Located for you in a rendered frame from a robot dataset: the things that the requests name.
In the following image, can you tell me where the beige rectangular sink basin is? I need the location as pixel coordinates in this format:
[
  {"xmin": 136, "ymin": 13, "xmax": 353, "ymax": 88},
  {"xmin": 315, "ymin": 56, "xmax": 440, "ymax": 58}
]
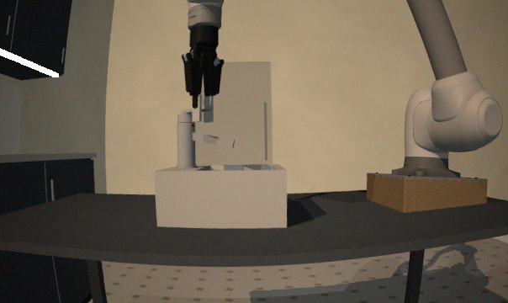
[{"xmin": 154, "ymin": 164, "xmax": 287, "ymax": 229}]

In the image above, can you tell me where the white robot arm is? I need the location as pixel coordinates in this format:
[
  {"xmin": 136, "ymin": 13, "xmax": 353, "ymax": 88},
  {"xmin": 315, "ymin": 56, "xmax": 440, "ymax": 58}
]
[{"xmin": 187, "ymin": 0, "xmax": 503, "ymax": 178}]

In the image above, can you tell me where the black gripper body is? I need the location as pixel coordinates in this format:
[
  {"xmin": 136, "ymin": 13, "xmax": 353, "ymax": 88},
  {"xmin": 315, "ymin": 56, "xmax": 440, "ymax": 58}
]
[{"xmin": 189, "ymin": 25, "xmax": 219, "ymax": 67}]

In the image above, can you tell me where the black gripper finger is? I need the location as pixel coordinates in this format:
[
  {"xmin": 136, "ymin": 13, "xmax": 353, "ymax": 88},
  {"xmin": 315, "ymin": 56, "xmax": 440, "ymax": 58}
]
[
  {"xmin": 182, "ymin": 50, "xmax": 207, "ymax": 122},
  {"xmin": 204, "ymin": 53, "xmax": 224, "ymax": 123}
]

